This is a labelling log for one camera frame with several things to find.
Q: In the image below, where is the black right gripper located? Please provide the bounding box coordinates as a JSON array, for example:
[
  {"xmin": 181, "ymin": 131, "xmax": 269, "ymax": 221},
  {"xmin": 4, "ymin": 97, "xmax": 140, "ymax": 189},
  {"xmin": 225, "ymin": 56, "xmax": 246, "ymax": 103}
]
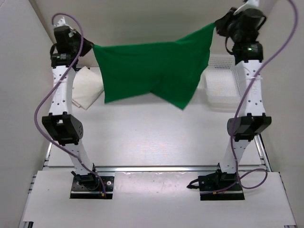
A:
[{"xmin": 215, "ymin": 8, "xmax": 244, "ymax": 43}]

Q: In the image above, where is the white t-shirt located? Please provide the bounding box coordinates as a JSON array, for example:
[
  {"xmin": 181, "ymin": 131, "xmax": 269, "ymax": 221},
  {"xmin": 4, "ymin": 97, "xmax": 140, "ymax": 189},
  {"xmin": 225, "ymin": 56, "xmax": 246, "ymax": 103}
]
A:
[{"xmin": 72, "ymin": 66, "xmax": 104, "ymax": 110}]

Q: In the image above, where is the green t-shirt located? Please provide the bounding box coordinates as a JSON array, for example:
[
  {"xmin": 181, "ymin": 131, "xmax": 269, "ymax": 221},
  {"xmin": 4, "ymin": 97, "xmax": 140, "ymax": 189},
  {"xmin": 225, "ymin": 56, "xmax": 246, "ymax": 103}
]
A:
[{"xmin": 93, "ymin": 23, "xmax": 215, "ymax": 110}]

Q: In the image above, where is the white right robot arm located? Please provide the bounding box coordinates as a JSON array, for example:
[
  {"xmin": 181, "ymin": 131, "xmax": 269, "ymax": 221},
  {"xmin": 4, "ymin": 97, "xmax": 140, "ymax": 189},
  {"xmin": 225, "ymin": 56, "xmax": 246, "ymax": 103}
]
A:
[{"xmin": 213, "ymin": 7, "xmax": 272, "ymax": 190}]

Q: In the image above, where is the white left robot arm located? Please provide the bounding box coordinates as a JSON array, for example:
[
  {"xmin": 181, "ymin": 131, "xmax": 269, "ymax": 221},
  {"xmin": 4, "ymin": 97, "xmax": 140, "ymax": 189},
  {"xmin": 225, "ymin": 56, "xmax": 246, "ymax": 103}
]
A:
[{"xmin": 42, "ymin": 25, "xmax": 100, "ymax": 190}]

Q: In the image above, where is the white plastic laundry basket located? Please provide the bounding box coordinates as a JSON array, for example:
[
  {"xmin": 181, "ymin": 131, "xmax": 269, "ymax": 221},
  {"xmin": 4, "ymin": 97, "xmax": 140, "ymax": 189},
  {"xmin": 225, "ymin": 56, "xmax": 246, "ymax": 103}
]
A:
[{"xmin": 201, "ymin": 54, "xmax": 241, "ymax": 112}]

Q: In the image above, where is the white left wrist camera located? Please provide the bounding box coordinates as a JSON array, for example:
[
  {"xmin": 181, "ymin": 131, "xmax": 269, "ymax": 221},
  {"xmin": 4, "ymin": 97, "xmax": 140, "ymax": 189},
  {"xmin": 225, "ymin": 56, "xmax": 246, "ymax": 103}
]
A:
[{"xmin": 54, "ymin": 17, "xmax": 71, "ymax": 28}]

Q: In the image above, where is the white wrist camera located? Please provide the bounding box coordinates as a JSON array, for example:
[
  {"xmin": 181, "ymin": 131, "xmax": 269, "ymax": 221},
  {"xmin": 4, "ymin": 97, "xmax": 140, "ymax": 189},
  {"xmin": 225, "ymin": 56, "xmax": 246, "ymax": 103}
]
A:
[
  {"xmin": 233, "ymin": 0, "xmax": 259, "ymax": 15},
  {"xmin": 54, "ymin": 17, "xmax": 71, "ymax": 28}
]

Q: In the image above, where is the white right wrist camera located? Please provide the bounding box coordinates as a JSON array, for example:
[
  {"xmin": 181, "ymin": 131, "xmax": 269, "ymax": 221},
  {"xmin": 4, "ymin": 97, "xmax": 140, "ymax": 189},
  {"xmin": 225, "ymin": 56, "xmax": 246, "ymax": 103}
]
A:
[{"xmin": 233, "ymin": 0, "xmax": 259, "ymax": 15}]

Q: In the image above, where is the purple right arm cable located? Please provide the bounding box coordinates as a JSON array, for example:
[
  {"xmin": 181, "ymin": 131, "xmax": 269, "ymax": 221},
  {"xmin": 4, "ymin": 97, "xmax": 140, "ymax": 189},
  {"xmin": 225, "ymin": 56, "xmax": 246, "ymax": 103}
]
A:
[{"xmin": 200, "ymin": 0, "xmax": 299, "ymax": 196}]

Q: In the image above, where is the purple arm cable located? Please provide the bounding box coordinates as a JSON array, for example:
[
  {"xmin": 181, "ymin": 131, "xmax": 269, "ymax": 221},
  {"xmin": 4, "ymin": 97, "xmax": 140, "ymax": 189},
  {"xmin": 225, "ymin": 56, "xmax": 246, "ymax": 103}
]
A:
[
  {"xmin": 34, "ymin": 13, "xmax": 107, "ymax": 194},
  {"xmin": 200, "ymin": 0, "xmax": 299, "ymax": 196}
]

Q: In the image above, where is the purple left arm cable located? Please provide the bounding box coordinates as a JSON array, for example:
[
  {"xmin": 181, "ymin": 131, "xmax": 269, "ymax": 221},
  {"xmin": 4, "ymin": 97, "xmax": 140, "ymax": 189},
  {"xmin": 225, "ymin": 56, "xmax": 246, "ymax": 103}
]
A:
[{"xmin": 34, "ymin": 13, "xmax": 107, "ymax": 194}]

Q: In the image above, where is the aluminium table frame rail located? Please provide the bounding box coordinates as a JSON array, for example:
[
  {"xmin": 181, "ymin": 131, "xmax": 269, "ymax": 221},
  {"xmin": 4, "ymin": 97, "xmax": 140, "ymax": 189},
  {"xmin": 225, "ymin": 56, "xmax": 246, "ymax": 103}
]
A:
[{"xmin": 254, "ymin": 135, "xmax": 272, "ymax": 172}]

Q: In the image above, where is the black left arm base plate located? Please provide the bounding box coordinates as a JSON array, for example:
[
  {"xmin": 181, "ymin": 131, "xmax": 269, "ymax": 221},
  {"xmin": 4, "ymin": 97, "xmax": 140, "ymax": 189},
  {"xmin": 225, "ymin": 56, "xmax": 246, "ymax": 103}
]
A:
[{"xmin": 70, "ymin": 171, "xmax": 114, "ymax": 200}]

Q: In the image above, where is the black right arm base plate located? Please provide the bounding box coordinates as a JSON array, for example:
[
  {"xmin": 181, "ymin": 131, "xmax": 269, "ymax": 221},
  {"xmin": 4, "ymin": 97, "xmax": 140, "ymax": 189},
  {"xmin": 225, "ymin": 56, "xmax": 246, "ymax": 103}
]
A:
[{"xmin": 187, "ymin": 172, "xmax": 245, "ymax": 201}]

